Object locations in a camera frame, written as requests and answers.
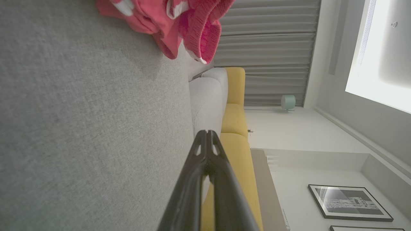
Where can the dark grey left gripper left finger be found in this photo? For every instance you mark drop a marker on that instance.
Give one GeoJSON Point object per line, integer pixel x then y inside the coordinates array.
{"type": "Point", "coordinates": [189, 186]}

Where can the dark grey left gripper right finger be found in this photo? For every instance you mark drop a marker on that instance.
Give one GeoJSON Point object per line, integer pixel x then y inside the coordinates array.
{"type": "Point", "coordinates": [228, 199]}

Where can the red shorts with white waistband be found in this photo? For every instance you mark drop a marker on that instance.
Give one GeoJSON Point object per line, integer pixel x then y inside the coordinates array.
{"type": "Point", "coordinates": [205, 35]}

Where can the red jersey with black lettering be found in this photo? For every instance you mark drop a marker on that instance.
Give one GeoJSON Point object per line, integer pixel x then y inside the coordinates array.
{"type": "Point", "coordinates": [144, 19]}

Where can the yellow sofa backrest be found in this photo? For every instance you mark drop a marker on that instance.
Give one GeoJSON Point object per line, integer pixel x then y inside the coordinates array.
{"type": "Point", "coordinates": [236, 118]}

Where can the small grey sofa cushion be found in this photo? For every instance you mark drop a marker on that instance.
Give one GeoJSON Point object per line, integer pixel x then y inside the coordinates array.
{"type": "Point", "coordinates": [207, 99]}

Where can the mint green round lamp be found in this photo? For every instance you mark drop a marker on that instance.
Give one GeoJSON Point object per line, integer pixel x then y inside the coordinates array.
{"type": "Point", "coordinates": [288, 102]}

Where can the black framed monochrome picture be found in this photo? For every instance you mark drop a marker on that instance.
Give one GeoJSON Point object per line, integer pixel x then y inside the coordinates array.
{"type": "Point", "coordinates": [350, 202]}

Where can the large grey sofa seat cushion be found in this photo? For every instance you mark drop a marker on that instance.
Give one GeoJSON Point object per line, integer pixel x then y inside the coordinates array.
{"type": "Point", "coordinates": [80, 128]}

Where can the grey pleated curtain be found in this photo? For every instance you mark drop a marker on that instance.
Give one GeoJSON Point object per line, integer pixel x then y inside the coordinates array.
{"type": "Point", "coordinates": [273, 48]}

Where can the small round ceiling fixture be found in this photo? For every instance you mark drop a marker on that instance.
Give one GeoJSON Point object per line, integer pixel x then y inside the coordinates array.
{"type": "Point", "coordinates": [394, 24]}

